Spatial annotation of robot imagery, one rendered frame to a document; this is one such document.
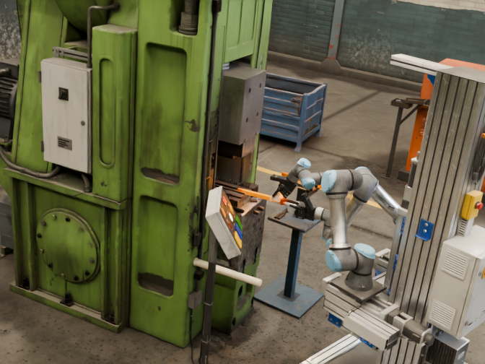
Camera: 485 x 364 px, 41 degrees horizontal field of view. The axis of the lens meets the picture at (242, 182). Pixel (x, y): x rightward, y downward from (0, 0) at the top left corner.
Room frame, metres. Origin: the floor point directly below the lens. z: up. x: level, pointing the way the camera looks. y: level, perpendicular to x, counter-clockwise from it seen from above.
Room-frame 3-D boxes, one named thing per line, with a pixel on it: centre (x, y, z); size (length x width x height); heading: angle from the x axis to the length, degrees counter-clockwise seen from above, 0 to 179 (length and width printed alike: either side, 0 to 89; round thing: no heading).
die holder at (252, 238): (3.86, 0.16, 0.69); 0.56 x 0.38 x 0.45; 66
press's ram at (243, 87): (3.84, 0.15, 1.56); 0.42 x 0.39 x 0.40; 66
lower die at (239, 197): (3.80, 0.17, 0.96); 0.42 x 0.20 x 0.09; 66
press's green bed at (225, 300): (3.86, 0.16, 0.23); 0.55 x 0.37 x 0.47; 66
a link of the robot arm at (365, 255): (3.05, -0.68, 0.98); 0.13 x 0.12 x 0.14; 110
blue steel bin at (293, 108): (7.93, -0.27, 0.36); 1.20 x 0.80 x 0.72; 66
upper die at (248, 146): (3.80, 0.17, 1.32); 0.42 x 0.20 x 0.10; 66
